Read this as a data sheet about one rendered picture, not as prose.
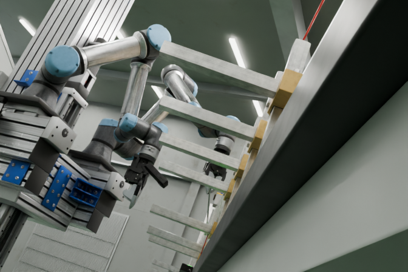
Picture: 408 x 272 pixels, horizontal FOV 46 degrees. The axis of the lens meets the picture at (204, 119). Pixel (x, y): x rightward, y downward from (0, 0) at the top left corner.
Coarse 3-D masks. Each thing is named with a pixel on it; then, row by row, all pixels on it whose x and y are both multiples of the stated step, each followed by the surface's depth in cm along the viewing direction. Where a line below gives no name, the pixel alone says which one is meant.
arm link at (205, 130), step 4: (204, 128) 212; (208, 128) 212; (200, 132) 218; (204, 132) 215; (208, 132) 214; (212, 132) 214; (216, 132) 214; (204, 136) 218; (208, 136) 217; (212, 136) 215; (216, 136) 214
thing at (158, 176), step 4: (148, 164) 191; (148, 168) 190; (152, 168) 190; (152, 172) 190; (156, 172) 190; (152, 176) 192; (156, 176) 189; (160, 176) 189; (156, 180) 192; (160, 180) 188; (164, 180) 189; (160, 184) 189; (164, 184) 188
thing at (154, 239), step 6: (150, 240) 229; (156, 240) 229; (162, 240) 230; (168, 246) 229; (174, 246) 229; (180, 246) 229; (180, 252) 229; (186, 252) 228; (192, 252) 229; (198, 252) 229
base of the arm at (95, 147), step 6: (96, 138) 231; (90, 144) 230; (96, 144) 229; (102, 144) 230; (108, 144) 231; (84, 150) 229; (90, 150) 227; (96, 150) 227; (102, 150) 229; (108, 150) 231; (102, 156) 227; (108, 156) 230
